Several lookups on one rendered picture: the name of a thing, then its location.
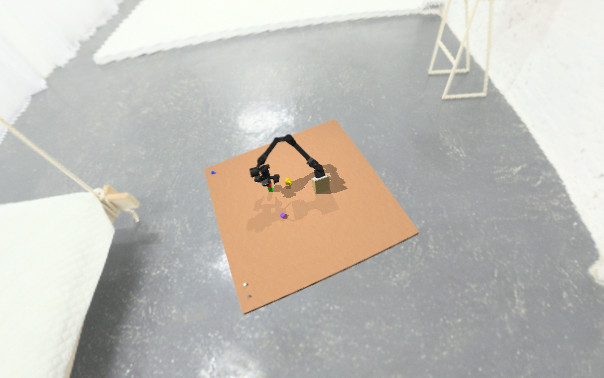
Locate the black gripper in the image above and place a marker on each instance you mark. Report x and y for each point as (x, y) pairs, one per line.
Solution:
(275, 178)

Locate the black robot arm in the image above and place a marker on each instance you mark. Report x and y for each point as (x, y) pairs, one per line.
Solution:
(265, 181)

